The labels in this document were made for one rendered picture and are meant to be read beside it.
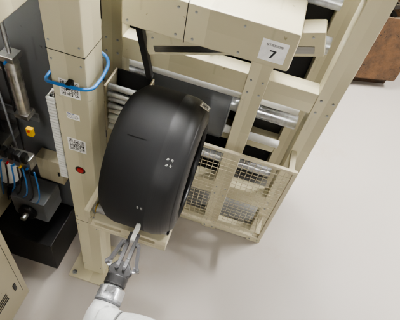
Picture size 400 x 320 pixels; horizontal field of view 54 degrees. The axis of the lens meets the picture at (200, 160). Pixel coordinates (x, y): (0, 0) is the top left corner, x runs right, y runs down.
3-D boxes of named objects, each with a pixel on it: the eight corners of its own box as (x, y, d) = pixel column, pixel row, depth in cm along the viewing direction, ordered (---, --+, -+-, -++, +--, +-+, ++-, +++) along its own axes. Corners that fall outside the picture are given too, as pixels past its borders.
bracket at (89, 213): (85, 221, 175) (83, 209, 167) (120, 157, 200) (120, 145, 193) (92, 223, 175) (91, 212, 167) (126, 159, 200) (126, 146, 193)
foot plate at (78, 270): (68, 275, 244) (68, 273, 242) (87, 238, 261) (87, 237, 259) (109, 289, 242) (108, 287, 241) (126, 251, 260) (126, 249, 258)
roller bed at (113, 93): (105, 129, 204) (103, 85, 181) (117, 111, 214) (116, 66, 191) (141, 140, 203) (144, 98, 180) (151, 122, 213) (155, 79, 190)
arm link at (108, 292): (92, 296, 127) (100, 278, 130) (95, 302, 134) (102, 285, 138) (119, 305, 126) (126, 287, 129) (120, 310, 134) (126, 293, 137)
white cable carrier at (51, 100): (60, 176, 176) (44, 96, 140) (66, 167, 179) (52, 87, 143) (70, 178, 176) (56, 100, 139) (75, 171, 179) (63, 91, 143)
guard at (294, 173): (124, 197, 250) (124, 120, 197) (125, 195, 252) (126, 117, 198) (259, 240, 246) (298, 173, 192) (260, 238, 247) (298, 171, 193)
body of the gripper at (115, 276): (124, 288, 130) (134, 261, 135) (100, 280, 130) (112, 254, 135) (126, 293, 136) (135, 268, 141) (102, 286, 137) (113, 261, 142)
